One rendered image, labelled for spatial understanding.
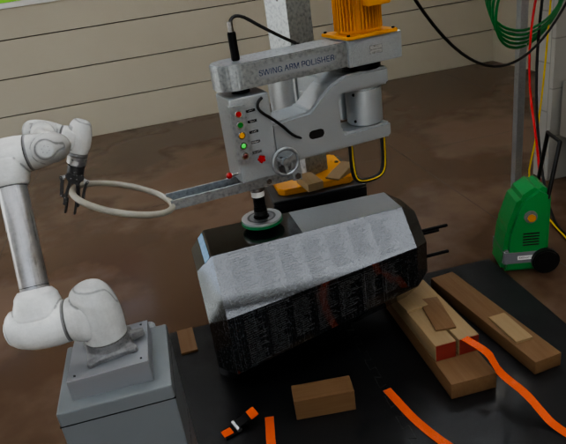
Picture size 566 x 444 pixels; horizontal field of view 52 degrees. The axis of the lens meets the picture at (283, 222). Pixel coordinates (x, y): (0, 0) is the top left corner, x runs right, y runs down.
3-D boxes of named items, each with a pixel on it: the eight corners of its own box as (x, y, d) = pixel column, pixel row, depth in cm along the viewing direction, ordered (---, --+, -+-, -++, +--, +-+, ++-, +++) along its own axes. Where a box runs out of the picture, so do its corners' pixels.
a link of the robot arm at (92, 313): (126, 341, 208) (109, 287, 199) (75, 354, 206) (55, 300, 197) (129, 318, 223) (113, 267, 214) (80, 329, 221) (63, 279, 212)
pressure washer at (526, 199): (540, 247, 410) (547, 127, 374) (559, 272, 379) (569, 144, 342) (488, 251, 414) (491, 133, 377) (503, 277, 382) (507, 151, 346)
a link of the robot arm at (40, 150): (66, 126, 220) (29, 133, 218) (55, 127, 202) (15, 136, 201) (76, 159, 223) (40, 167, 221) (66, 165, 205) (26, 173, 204)
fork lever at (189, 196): (290, 168, 317) (289, 160, 315) (305, 179, 301) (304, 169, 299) (165, 200, 296) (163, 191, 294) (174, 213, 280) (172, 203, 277)
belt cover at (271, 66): (376, 58, 318) (375, 26, 311) (403, 63, 296) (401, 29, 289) (208, 95, 289) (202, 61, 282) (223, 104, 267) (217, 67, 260)
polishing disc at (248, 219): (279, 207, 320) (279, 205, 320) (283, 224, 301) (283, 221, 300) (241, 213, 319) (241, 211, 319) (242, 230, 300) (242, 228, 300)
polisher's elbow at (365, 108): (339, 122, 318) (336, 86, 309) (368, 114, 326) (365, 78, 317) (361, 129, 302) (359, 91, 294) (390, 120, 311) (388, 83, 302)
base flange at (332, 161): (265, 172, 405) (264, 166, 403) (333, 159, 412) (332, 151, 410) (279, 197, 361) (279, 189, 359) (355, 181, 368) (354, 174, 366)
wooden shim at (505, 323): (488, 319, 329) (488, 316, 329) (503, 314, 331) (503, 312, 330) (516, 344, 307) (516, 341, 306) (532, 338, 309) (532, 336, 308)
